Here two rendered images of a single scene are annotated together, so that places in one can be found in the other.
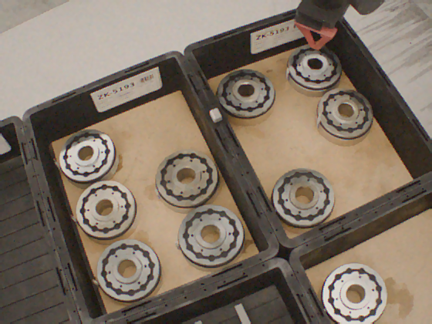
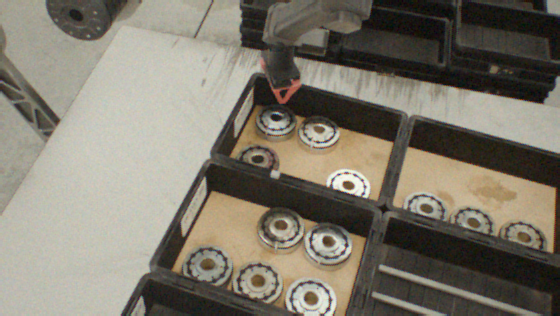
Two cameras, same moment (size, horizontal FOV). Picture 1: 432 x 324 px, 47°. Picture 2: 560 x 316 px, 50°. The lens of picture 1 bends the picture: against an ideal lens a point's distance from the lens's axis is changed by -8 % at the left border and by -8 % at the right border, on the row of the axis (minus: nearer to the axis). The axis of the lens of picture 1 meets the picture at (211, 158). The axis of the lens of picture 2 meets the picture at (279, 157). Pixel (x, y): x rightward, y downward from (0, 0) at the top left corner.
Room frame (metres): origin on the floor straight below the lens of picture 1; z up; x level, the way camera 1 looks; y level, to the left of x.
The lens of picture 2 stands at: (0.03, 0.67, 1.95)
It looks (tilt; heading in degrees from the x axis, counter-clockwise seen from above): 50 degrees down; 301
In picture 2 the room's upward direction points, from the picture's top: 5 degrees clockwise
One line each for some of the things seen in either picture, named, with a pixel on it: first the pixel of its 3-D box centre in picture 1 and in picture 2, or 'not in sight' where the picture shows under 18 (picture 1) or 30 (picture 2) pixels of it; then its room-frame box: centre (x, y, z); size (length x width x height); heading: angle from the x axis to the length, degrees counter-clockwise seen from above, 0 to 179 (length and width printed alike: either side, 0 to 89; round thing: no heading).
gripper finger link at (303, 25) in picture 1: (319, 25); (281, 85); (0.56, -0.21, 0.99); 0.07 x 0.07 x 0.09; 54
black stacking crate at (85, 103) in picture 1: (142, 192); (269, 253); (0.36, 0.12, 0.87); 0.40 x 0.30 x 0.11; 16
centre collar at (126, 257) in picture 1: (126, 268); (311, 299); (0.24, 0.15, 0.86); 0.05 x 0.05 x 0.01
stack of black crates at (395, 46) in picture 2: not in sight; (388, 65); (0.65, -1.19, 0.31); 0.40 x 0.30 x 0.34; 22
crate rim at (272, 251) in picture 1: (136, 178); (270, 240); (0.36, 0.12, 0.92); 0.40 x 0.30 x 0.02; 16
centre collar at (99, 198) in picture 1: (104, 207); (258, 281); (0.34, 0.18, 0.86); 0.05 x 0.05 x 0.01
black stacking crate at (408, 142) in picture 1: (308, 124); (310, 150); (0.45, -0.17, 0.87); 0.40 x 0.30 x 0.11; 16
